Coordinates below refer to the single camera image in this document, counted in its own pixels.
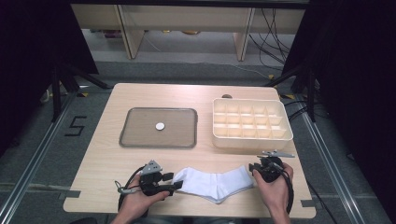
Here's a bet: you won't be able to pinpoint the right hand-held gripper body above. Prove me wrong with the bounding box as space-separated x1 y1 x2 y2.
252 149 295 184

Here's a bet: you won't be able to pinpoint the black metal stand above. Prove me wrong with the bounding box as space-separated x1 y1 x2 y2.
49 62 113 123
264 63 318 123

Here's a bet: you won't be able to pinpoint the cream divided storage box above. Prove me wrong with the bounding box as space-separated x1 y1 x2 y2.
212 97 294 151

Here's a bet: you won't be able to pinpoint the person's right hand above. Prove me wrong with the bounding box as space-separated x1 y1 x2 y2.
252 162 294 217

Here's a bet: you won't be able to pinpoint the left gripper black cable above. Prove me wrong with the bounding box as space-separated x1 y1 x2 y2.
114 165 149 219

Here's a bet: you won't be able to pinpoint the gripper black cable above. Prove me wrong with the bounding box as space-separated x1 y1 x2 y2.
269 160 295 216
114 165 149 219

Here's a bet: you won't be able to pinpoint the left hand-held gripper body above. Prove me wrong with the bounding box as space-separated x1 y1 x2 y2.
138 160 174 197

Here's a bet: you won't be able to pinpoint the bundle of black cables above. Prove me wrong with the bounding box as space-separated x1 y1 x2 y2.
247 7 297 71

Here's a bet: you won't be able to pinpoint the person's left hand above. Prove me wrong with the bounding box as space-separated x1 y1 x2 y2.
122 183 171 217

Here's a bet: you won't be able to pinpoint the grey rectangular tray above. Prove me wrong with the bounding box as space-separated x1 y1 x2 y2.
119 106 199 149

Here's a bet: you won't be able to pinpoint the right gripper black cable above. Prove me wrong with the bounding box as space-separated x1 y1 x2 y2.
269 160 295 216

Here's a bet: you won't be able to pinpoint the aluminium floor rail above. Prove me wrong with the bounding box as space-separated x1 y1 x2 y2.
293 92 367 224
0 90 78 224

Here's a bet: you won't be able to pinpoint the beige wooden desk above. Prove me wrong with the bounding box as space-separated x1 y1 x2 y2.
70 3 306 62

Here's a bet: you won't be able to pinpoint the white socks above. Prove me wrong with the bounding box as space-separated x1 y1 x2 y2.
172 165 256 205

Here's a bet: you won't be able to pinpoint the grey tape strip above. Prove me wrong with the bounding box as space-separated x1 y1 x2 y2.
58 189 82 201

